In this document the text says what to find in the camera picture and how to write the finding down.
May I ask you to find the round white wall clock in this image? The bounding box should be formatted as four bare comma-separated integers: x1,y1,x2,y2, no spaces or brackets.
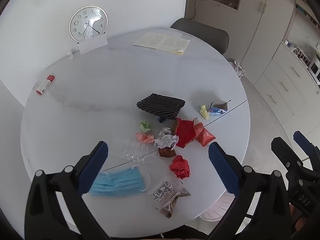
69,5,109,43

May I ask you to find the white microwave oven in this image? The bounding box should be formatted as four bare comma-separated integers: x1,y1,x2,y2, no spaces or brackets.
308,53,320,86

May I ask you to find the blue face mask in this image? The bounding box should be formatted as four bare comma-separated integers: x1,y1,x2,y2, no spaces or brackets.
88,165,151,198

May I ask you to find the clear plastic tray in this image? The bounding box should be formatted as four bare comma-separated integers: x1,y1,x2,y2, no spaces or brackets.
114,136,158,165

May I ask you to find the person's right hand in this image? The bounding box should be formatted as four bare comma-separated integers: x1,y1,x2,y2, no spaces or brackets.
290,203,312,230

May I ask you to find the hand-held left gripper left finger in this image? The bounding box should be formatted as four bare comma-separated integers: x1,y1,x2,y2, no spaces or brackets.
24,141,111,240

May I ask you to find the brown wrapper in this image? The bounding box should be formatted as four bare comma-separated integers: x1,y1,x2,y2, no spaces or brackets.
158,147,176,158

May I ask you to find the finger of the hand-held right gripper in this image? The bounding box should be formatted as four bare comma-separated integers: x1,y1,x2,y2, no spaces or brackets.
293,131,320,171
271,137,303,178

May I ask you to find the red orange snack packet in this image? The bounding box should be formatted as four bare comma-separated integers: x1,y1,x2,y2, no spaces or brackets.
194,121,216,147

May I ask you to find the dark grey chair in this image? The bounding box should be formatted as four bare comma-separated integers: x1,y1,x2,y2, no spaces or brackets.
170,18,230,54

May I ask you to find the white paper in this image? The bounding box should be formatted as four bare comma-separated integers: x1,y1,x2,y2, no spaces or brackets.
154,127,180,149

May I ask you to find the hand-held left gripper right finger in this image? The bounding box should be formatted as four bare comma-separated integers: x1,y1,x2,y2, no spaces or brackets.
207,142,292,240

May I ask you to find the red paper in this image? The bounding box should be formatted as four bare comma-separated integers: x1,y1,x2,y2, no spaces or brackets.
169,155,191,180

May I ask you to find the red and white small box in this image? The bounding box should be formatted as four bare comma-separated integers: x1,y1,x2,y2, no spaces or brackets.
35,74,56,96

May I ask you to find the clear labelled plastic packet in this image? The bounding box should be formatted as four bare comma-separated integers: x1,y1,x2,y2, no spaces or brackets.
151,179,192,219

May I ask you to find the white plastic waste basket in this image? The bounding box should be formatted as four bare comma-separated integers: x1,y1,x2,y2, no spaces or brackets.
201,192,237,222

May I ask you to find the beige drawer cabinet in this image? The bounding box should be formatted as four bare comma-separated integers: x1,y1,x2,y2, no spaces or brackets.
253,42,320,126

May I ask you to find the beige tall cabinet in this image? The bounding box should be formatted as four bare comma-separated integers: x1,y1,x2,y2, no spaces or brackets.
184,0,297,67

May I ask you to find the white paper card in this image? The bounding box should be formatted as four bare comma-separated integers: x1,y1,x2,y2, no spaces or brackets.
77,35,109,55

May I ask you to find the yellow crumpled paper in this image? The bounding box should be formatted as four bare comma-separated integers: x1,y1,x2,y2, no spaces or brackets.
199,105,210,120

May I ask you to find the black woven mat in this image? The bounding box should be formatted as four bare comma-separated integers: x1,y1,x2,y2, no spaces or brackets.
136,93,186,120

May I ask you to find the green crumpled paper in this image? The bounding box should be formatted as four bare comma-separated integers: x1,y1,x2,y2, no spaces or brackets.
139,121,152,133

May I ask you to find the blue printed paper box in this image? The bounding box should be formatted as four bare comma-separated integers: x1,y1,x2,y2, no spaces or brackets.
207,99,232,116

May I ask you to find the beige tote bag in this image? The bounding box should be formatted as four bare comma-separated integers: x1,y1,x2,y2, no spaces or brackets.
233,60,247,78

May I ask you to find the open paper notebook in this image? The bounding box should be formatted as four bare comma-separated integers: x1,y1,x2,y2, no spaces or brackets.
132,32,191,53

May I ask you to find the pink paper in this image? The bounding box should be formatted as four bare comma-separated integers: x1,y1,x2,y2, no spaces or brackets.
136,133,155,144

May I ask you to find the black cable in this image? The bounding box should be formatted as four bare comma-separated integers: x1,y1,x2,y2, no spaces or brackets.
190,0,205,21

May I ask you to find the red torn wrapper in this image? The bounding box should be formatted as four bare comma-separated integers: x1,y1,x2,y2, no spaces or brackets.
173,117,199,148

